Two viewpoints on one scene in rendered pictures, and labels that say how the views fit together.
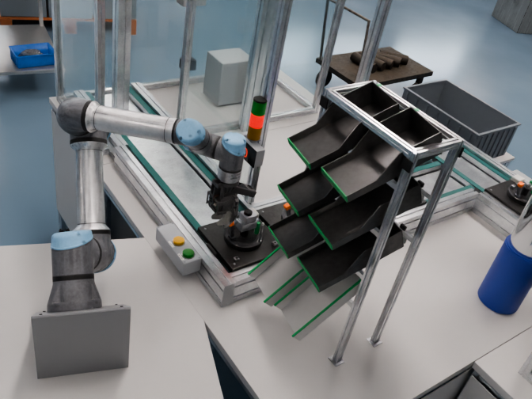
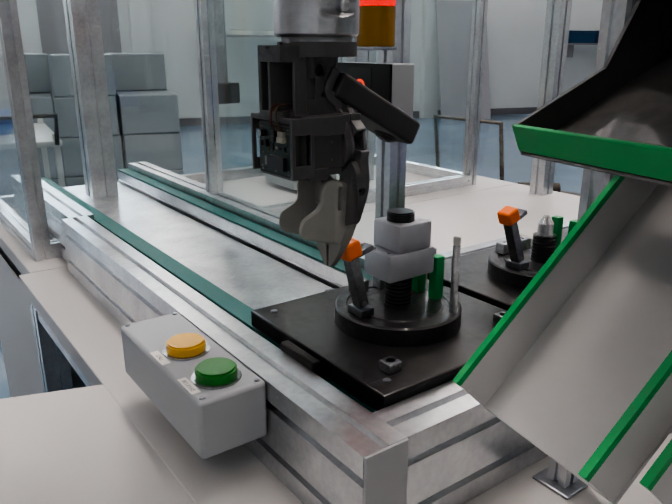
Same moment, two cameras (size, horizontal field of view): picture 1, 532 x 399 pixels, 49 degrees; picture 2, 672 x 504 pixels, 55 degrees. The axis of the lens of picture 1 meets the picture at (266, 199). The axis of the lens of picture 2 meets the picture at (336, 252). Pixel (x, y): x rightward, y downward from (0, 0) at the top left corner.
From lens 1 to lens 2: 143 cm
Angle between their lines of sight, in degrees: 19
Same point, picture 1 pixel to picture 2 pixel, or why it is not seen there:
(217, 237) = (314, 325)
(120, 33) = (78, 24)
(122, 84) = (96, 136)
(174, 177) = (199, 258)
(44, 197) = not seen: hidden behind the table
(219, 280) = (341, 440)
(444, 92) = not seen: hidden behind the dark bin
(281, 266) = (590, 325)
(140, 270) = (62, 470)
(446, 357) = not seen: outside the picture
